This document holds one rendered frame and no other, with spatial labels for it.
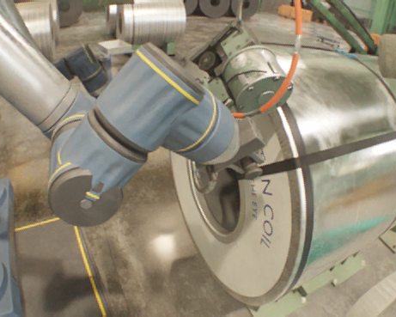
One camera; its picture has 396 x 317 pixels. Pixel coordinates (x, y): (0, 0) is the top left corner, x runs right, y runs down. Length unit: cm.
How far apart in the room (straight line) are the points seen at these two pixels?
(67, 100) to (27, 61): 10
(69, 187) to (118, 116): 11
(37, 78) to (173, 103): 25
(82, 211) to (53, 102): 19
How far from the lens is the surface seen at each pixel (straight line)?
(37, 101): 49
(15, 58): 48
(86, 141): 36
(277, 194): 87
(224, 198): 156
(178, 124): 35
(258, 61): 65
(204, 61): 82
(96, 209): 40
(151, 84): 32
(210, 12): 1330
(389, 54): 22
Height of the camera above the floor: 159
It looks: 35 degrees down
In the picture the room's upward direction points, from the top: 5 degrees clockwise
